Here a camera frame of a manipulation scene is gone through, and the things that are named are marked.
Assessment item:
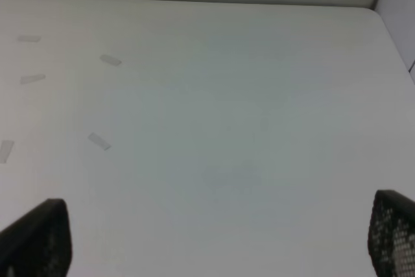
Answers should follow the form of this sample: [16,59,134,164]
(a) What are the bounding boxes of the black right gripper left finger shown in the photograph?
[1,199,73,277]

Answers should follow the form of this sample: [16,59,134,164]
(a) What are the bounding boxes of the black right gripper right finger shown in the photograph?
[368,190,414,277]

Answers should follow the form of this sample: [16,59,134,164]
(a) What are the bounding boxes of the clear tape strip near shorts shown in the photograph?
[20,74,46,85]

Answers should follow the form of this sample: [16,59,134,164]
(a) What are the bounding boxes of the clear tape strip centre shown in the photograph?
[0,140,14,164]

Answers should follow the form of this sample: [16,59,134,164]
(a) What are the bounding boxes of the clear tape strip far right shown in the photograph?
[100,54,122,66]

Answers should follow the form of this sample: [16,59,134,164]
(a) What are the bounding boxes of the clear tape strip far back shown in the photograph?
[17,35,42,43]

